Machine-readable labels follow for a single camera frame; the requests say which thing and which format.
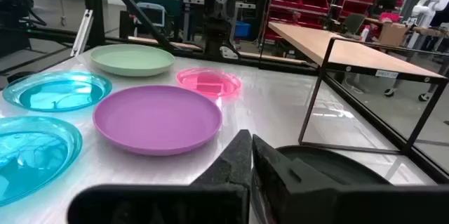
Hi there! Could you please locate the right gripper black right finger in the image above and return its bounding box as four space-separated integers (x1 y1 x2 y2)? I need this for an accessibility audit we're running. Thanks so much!
251 134 449 224

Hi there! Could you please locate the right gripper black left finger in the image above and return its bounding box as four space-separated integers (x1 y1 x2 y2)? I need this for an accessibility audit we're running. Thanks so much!
66 129 253 224

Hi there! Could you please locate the transparent pink plate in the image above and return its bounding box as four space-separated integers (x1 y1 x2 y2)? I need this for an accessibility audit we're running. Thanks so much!
175 67 242 98

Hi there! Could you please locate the purple plate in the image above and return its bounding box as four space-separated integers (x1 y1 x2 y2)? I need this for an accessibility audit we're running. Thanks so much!
92 84 223 157

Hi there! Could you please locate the transparent teal plate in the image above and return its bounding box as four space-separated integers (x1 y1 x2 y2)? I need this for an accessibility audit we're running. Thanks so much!
0 116 83 207
2 70 113 113

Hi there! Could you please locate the blue storage bin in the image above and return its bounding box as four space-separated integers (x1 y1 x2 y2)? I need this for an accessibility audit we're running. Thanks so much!
234 21 252 39

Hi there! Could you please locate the light blue framed monitor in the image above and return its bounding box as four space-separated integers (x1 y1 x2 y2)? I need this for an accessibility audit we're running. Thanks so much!
135 1 166 28

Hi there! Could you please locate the light green plate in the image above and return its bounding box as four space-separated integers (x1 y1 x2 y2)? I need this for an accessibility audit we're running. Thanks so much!
89 44 175 77

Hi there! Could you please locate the grey office chair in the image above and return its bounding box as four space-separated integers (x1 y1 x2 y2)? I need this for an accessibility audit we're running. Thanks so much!
342 13 366 37

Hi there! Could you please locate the cardboard box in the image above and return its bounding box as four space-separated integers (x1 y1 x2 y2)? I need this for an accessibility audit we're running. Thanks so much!
378 22 408 46

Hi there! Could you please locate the black metal table frame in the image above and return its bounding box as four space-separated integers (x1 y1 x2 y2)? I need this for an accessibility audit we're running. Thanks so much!
0 27 449 185

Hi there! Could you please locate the wooden shelf with black frame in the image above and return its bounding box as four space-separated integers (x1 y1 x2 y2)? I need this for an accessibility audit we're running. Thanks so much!
259 21 449 157

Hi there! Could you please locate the black aluminium camera gantry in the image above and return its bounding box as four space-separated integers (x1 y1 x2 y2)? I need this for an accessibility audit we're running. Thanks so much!
81 0 176 52

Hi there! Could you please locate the white metal bracket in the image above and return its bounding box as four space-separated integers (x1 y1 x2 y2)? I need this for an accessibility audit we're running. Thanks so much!
69 8 94 58

